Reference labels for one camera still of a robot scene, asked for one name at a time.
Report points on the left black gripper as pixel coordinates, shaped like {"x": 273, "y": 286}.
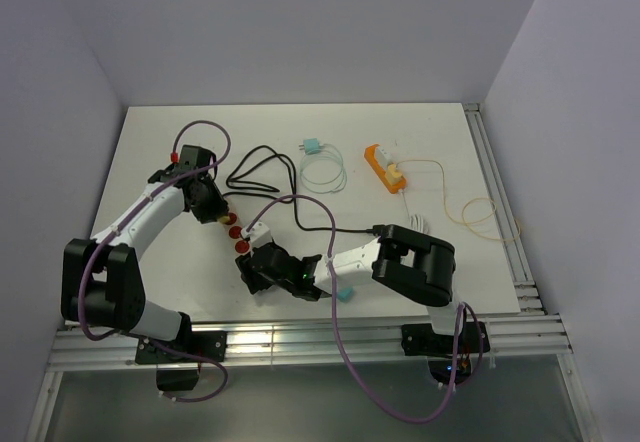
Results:
{"x": 219, "y": 205}

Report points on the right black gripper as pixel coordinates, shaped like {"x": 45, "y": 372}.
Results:
{"x": 250, "y": 272}

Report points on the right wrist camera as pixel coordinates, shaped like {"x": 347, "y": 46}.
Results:
{"x": 257, "y": 235}

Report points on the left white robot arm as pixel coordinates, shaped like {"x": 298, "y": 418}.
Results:
{"x": 101, "y": 279}

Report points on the light teal charger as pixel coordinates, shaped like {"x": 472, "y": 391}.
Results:
{"x": 311, "y": 146}

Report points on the aluminium front rail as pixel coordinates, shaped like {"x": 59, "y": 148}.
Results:
{"x": 289, "y": 343}

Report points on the white dual usb charger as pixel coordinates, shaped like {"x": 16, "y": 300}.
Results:
{"x": 382, "y": 157}

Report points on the beige red power strip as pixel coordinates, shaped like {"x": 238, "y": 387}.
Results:
{"x": 235, "y": 245}

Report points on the aluminium rail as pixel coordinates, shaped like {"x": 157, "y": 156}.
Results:
{"x": 289, "y": 343}
{"x": 526, "y": 290}

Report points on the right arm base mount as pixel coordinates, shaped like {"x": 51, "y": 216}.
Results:
{"x": 421, "y": 340}

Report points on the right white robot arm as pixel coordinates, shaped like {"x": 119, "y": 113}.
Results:
{"x": 412, "y": 264}

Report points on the dark teal charger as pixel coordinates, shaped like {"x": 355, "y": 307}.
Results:
{"x": 345, "y": 295}

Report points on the orange power strip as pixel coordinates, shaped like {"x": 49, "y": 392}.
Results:
{"x": 369, "y": 157}

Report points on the tan yellow charger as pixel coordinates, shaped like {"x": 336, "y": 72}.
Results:
{"x": 393, "y": 175}

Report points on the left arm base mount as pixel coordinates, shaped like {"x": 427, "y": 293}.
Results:
{"x": 179, "y": 365}

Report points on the aluminium right rail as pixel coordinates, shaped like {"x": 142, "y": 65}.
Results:
{"x": 526, "y": 290}

